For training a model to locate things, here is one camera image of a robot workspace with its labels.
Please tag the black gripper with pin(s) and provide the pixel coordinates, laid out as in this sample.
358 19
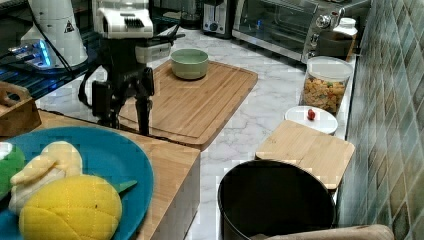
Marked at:
126 78

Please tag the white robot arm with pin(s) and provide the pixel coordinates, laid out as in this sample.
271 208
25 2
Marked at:
126 35

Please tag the blue plate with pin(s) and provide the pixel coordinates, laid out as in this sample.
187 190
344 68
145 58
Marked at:
106 154

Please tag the wooden cutting board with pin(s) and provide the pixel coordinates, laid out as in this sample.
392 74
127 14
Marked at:
194 112

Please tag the green bowl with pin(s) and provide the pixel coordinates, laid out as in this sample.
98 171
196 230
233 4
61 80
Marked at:
189 64

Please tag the cream plush garlic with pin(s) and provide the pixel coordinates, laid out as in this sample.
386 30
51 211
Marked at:
57 160

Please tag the small wooden caddy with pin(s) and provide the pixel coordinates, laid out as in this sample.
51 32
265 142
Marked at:
19 113

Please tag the yellow plush lemon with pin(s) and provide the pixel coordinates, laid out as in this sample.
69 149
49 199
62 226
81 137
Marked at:
84 207

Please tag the red green plush toy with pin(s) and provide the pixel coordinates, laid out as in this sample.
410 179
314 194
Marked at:
12 160

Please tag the black toaster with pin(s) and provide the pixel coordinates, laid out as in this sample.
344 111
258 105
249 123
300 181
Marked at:
218 17

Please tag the black utensil holder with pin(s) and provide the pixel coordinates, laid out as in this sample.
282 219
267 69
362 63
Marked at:
272 198

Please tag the stainless toaster oven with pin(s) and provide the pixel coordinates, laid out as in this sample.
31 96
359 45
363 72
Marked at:
292 27

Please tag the pink pot white lid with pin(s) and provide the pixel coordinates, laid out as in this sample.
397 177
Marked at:
313 117

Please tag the glass jar of pasta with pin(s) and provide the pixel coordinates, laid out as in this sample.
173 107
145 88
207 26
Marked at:
325 83

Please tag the teal canister wooden lid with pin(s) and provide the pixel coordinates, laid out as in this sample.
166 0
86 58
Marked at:
324 156

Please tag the white capped bottle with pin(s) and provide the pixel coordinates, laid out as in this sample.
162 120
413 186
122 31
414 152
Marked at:
346 31

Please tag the tan utensil handle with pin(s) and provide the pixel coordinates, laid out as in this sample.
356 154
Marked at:
364 232

